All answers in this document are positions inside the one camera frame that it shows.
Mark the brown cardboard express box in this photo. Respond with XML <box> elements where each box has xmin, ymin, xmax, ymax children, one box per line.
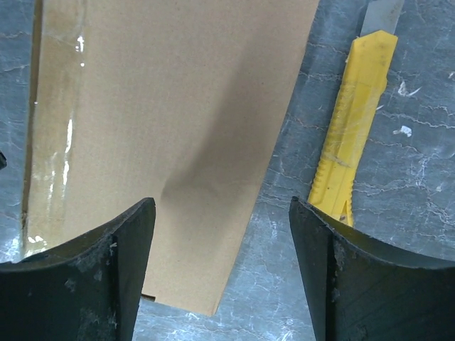
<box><xmin>23</xmin><ymin>0</ymin><xmax>318</xmax><ymax>315</ymax></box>

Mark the yellow utility knife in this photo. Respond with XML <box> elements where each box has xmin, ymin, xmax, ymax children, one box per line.
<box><xmin>308</xmin><ymin>1</ymin><xmax>404</xmax><ymax>226</ymax></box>

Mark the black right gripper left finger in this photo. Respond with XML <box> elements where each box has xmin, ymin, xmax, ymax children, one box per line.
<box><xmin>1</xmin><ymin>197</ymin><xmax>156</xmax><ymax>340</ymax></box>

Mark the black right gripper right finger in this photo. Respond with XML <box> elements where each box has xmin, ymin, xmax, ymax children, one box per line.
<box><xmin>289</xmin><ymin>197</ymin><xmax>454</xmax><ymax>340</ymax></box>

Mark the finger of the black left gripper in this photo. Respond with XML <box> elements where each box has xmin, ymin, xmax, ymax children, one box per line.
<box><xmin>0</xmin><ymin>152</ymin><xmax>7</xmax><ymax>170</ymax></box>

